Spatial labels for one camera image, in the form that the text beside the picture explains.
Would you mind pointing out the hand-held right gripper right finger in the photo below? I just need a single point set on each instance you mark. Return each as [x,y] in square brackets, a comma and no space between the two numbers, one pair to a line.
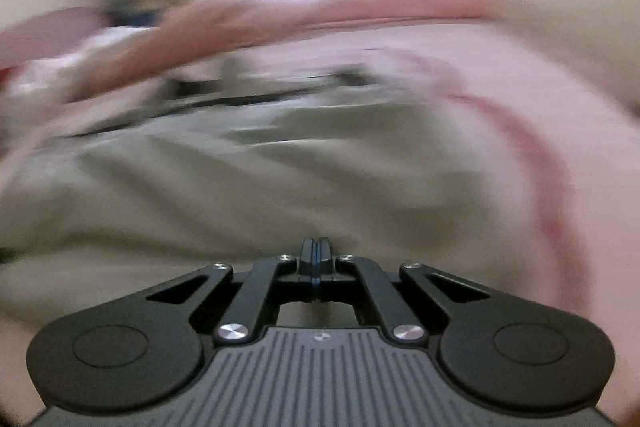
[322,254]

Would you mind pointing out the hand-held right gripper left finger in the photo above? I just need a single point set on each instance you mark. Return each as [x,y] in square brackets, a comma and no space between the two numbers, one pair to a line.
[307,254]

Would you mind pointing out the grey jacket with black trim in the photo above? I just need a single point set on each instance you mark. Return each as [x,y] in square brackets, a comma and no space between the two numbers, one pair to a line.
[225,187]

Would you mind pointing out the pink duvet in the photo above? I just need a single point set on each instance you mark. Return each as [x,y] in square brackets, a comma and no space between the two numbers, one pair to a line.
[310,14]

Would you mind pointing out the pink bed sheet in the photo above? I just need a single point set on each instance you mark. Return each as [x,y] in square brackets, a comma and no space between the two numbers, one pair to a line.
[540,147]

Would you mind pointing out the white quilt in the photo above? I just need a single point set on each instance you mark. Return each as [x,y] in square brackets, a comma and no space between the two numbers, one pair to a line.
[65,67]

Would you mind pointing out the blue plush toy pile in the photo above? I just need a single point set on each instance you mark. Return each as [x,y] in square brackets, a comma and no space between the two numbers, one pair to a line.
[132,2]

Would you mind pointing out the pink padded headboard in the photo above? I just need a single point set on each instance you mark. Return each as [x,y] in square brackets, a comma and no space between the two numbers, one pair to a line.
[45,32]

